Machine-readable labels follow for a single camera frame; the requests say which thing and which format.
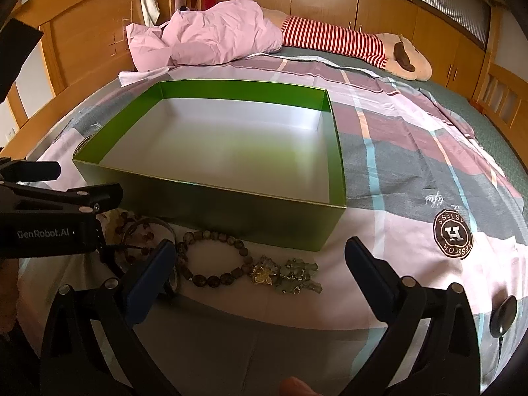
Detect wooden wall cabinets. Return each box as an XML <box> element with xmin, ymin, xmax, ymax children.
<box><xmin>214</xmin><ymin>0</ymin><xmax>486</xmax><ymax>100</ymax></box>

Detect black round sensor puck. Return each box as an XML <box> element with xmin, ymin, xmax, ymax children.
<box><xmin>489</xmin><ymin>295</ymin><xmax>517</xmax><ymax>339</ymax></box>

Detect wooden bed footboard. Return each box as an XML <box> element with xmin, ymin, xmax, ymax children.
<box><xmin>472</xmin><ymin>62</ymin><xmax>528</xmax><ymax>149</ymax></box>

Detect left hand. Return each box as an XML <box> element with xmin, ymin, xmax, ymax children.
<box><xmin>0</xmin><ymin>259</ymin><xmax>19</xmax><ymax>334</ymax></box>

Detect metal bangle bracelet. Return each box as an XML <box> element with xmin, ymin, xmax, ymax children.
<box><xmin>111</xmin><ymin>210</ymin><xmax>178</xmax><ymax>273</ymax></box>

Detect striped plush dog toy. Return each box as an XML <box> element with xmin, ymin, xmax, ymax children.
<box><xmin>263</xmin><ymin>9</ymin><xmax>432</xmax><ymax>82</ymax></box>

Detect dark brown bead bracelet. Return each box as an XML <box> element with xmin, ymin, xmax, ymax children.
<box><xmin>174</xmin><ymin>230</ymin><xmax>255</xmax><ymax>290</ymax></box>

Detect wooden bed headboard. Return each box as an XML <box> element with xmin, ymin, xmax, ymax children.
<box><xmin>1</xmin><ymin>0</ymin><xmax>141</xmax><ymax>158</ymax></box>

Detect pink crumpled pillow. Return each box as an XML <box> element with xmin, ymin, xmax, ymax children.
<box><xmin>126</xmin><ymin>0</ymin><xmax>283</xmax><ymax>72</ymax></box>

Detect green cardboard box tray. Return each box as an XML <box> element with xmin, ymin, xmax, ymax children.
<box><xmin>73</xmin><ymin>80</ymin><xmax>347</xmax><ymax>251</ymax></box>

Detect green jade charm jewelry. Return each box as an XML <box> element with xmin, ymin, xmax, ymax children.
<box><xmin>250</xmin><ymin>256</ymin><xmax>323</xmax><ymax>295</ymax></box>

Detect plaid patchwork bed sheet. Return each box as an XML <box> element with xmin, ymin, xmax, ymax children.
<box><xmin>16</xmin><ymin>53</ymin><xmax>525</xmax><ymax>388</ymax></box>

